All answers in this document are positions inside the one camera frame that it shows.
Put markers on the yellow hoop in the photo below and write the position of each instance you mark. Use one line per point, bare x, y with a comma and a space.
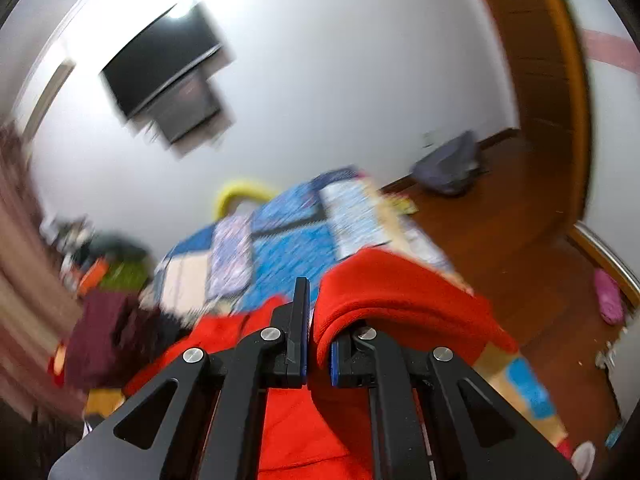
225, 195

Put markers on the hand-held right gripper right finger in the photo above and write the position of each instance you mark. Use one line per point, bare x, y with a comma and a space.
336, 360

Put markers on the brown wooden door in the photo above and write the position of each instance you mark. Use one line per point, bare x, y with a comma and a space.
540, 60

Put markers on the orange box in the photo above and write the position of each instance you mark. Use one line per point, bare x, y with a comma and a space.
91, 276

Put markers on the red garment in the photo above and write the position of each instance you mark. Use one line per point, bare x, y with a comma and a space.
400, 285

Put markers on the pink slipper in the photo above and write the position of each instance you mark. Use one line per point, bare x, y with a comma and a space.
609, 297

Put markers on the black wall television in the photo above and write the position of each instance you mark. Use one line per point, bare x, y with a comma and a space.
155, 55

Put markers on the small wall monitor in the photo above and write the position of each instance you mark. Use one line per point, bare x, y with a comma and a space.
190, 110

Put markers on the maroon folded cloth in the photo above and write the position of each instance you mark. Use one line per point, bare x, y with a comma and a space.
100, 335

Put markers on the blue patchwork quilt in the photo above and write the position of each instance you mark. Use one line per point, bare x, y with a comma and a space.
295, 255

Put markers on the grey bag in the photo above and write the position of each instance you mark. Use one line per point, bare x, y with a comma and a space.
447, 165

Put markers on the green table cloth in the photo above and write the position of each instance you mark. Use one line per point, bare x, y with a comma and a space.
122, 276

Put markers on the striped curtain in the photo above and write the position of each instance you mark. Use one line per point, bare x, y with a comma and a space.
30, 285

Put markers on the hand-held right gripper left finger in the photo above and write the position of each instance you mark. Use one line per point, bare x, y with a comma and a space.
300, 340

